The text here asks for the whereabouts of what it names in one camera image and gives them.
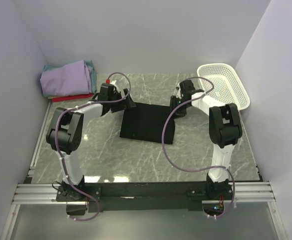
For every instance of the white perforated plastic basket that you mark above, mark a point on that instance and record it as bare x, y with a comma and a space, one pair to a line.
228, 87

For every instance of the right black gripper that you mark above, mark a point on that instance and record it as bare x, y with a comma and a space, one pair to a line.
174, 105

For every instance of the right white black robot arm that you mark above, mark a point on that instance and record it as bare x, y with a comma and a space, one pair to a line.
225, 130

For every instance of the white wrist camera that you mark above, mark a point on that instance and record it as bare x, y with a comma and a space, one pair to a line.
177, 92
112, 82

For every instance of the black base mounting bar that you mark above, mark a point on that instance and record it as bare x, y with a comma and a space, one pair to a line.
141, 196

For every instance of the folded lilac t shirt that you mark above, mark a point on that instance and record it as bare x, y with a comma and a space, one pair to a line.
66, 80

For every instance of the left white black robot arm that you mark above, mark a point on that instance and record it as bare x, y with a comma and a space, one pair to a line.
65, 133

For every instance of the black floral print t shirt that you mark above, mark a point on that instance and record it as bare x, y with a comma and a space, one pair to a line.
145, 122

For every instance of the folded red t shirt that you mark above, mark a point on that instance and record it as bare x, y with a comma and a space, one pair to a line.
72, 97

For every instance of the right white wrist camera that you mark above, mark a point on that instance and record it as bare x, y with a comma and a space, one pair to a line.
177, 92

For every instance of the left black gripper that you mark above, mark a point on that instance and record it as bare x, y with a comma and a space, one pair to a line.
127, 100

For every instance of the folded teal t shirt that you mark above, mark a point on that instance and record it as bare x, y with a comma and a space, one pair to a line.
93, 77

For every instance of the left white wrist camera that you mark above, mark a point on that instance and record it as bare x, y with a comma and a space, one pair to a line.
112, 82

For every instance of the folded yellow t shirt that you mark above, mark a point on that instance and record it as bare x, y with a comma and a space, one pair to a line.
52, 97

